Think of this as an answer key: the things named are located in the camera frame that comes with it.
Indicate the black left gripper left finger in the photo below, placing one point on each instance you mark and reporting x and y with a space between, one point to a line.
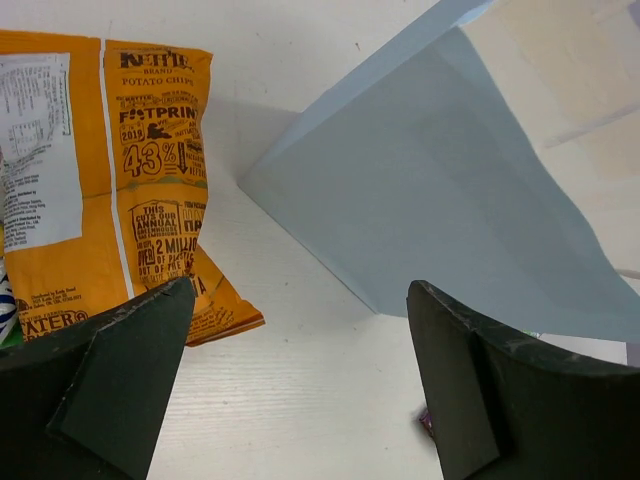
88 401

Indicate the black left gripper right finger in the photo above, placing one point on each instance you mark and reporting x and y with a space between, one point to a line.
506 405

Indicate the purple brown M&M's packet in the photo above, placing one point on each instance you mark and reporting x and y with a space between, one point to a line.
425 420

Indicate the green yellow Fox's candy bag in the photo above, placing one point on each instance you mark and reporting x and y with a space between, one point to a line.
10 326

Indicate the orange Kettle chips bag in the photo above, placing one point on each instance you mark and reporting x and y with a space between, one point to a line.
104 182

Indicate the light blue paper bag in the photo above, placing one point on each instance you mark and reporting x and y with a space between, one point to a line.
491 148

